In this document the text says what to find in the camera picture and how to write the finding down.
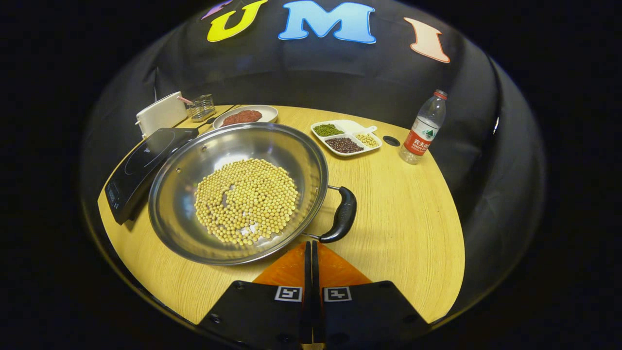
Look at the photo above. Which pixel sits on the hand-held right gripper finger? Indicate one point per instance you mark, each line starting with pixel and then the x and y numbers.
pixel 316 282
pixel 308 282

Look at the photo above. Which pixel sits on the black induction cooktop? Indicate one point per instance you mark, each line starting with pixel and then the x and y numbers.
pixel 138 165

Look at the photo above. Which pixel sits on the pile of soybeans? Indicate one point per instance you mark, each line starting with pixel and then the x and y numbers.
pixel 248 201

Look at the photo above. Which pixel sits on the heap of red beans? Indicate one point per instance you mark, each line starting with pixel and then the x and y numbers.
pixel 344 145

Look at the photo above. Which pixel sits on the small heap of pale beans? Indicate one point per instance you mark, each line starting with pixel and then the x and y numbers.
pixel 367 140

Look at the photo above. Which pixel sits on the heap of green mung beans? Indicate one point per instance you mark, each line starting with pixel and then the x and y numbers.
pixel 328 130

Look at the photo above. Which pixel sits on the white divided plate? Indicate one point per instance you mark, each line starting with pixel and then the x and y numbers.
pixel 354 127

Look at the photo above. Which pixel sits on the black table grommet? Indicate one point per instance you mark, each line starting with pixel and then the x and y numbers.
pixel 391 141

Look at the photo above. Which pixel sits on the white oval plate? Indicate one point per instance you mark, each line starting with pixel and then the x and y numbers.
pixel 268 113

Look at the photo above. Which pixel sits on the red meat piece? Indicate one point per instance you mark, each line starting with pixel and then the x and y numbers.
pixel 242 117

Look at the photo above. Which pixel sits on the clear water bottle red label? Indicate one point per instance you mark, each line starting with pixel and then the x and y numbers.
pixel 423 131

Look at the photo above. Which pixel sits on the black backdrop cloth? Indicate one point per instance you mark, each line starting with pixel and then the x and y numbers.
pixel 340 78

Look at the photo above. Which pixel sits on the pink stick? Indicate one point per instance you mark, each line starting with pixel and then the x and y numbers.
pixel 184 100

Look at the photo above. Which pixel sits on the white toaster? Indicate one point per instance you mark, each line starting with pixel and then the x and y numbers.
pixel 160 114

